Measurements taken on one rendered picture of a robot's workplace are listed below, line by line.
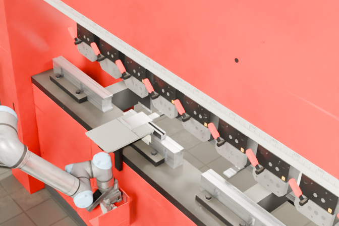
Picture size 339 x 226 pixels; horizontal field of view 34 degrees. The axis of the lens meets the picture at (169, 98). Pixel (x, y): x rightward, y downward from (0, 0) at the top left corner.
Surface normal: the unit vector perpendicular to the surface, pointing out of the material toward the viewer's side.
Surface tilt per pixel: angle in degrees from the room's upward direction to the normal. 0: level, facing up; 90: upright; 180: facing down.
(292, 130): 90
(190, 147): 0
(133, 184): 90
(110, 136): 0
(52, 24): 90
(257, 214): 0
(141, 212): 90
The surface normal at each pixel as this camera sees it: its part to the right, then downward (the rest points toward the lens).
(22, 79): 0.65, 0.45
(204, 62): -0.76, 0.35
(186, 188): 0.04, -0.82
